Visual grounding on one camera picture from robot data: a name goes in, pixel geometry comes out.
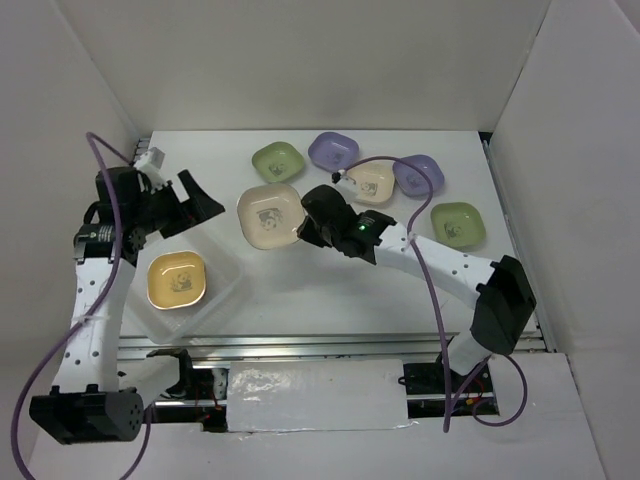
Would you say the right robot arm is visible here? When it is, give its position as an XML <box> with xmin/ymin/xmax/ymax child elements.
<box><xmin>297</xmin><ymin>185</ymin><xmax>537</xmax><ymax>392</ymax></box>

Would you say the cream plate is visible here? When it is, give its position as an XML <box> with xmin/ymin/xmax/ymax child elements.
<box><xmin>237</xmin><ymin>183</ymin><xmax>305</xmax><ymax>250</ymax></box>
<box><xmin>347</xmin><ymin>161</ymin><xmax>395</xmax><ymax>205</ymax></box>

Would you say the aluminium rail frame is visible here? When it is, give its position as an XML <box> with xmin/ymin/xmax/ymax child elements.
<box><xmin>117</xmin><ymin>130</ymin><xmax>557</xmax><ymax>357</ymax></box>

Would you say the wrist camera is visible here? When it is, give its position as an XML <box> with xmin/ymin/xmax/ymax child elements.
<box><xmin>331</xmin><ymin>169</ymin><xmax>359</xmax><ymax>204</ymax></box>
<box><xmin>133</xmin><ymin>147</ymin><xmax>165</xmax><ymax>177</ymax></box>

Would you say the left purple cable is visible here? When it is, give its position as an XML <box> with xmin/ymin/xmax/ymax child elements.
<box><xmin>10</xmin><ymin>131</ymin><xmax>153</xmax><ymax>480</ymax></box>

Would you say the white cover panel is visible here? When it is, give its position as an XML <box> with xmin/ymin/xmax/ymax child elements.
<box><xmin>226</xmin><ymin>359</ymin><xmax>410</xmax><ymax>433</ymax></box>

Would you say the yellow plate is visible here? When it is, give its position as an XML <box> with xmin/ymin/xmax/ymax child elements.
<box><xmin>147</xmin><ymin>251</ymin><xmax>207</xmax><ymax>310</ymax></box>

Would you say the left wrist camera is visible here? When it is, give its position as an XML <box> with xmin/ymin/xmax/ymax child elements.
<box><xmin>133</xmin><ymin>147</ymin><xmax>165</xmax><ymax>177</ymax></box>

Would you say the purple plate back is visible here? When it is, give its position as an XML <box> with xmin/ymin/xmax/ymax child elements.
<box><xmin>307</xmin><ymin>131</ymin><xmax>360</xmax><ymax>172</ymax></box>

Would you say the purple plate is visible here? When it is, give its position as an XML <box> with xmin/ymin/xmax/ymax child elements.
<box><xmin>392</xmin><ymin>154</ymin><xmax>445</xmax><ymax>197</ymax></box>
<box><xmin>307</xmin><ymin>131</ymin><xmax>360</xmax><ymax>172</ymax></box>

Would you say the white plastic bin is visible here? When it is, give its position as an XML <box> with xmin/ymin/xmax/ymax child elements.
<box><xmin>123</xmin><ymin>225</ymin><xmax>244</xmax><ymax>344</ymax></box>

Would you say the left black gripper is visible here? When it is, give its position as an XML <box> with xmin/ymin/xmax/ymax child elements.
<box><xmin>132</xmin><ymin>170</ymin><xmax>225</xmax><ymax>240</ymax></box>

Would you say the green plate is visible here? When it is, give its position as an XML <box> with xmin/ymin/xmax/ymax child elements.
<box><xmin>430</xmin><ymin>202</ymin><xmax>486</xmax><ymax>250</ymax></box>
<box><xmin>251</xmin><ymin>141</ymin><xmax>305</xmax><ymax>183</ymax></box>

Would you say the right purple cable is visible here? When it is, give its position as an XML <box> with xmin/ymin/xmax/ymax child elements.
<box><xmin>331</xmin><ymin>155</ymin><xmax>529</xmax><ymax>434</ymax></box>

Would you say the purple plate right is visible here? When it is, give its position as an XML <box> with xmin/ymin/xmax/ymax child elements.
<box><xmin>392</xmin><ymin>154</ymin><xmax>445</xmax><ymax>197</ymax></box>

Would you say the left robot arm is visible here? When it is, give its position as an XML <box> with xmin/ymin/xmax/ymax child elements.
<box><xmin>29</xmin><ymin>166</ymin><xmax>225</xmax><ymax>445</ymax></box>

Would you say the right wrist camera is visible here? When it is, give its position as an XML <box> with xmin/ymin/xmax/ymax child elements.
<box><xmin>331</xmin><ymin>169</ymin><xmax>359</xmax><ymax>204</ymax></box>

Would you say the purple cable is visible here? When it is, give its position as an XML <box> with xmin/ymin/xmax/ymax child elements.
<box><xmin>10</xmin><ymin>131</ymin><xmax>153</xmax><ymax>480</ymax></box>
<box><xmin>331</xmin><ymin>155</ymin><xmax>529</xmax><ymax>434</ymax></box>

